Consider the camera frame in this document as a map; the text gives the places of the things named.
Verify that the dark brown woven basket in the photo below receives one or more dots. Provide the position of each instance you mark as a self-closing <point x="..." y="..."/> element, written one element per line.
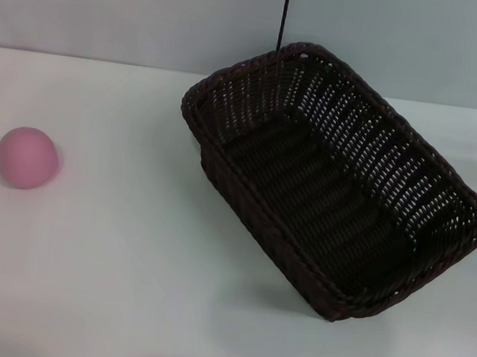
<point x="307" y="182"/>

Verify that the pink toy peach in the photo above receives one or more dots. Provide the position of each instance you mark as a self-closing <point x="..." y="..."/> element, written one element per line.
<point x="27" y="159"/>

